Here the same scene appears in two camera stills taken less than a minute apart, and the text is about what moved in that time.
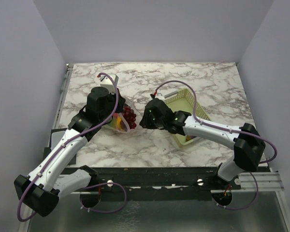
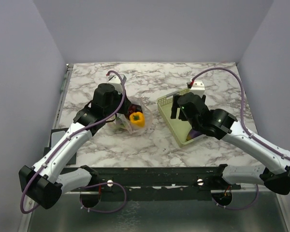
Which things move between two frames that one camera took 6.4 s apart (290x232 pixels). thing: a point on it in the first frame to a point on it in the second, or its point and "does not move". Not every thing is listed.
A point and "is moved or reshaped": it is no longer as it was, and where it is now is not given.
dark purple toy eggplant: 190,137 does not move
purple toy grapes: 130,116 to 133,108
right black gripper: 144,122 to 175,105
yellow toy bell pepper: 118,120 to 137,118
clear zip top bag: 118,123 is moved or reshaped
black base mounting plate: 161,183 does not move
